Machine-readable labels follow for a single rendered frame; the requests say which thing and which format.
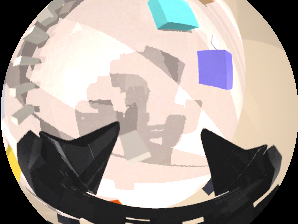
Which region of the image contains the brown cardboard box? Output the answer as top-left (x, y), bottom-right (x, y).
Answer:
top-left (200, 0), bottom-right (214, 6)

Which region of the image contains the light blue flat block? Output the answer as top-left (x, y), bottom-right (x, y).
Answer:
top-left (146, 0), bottom-right (200, 31)

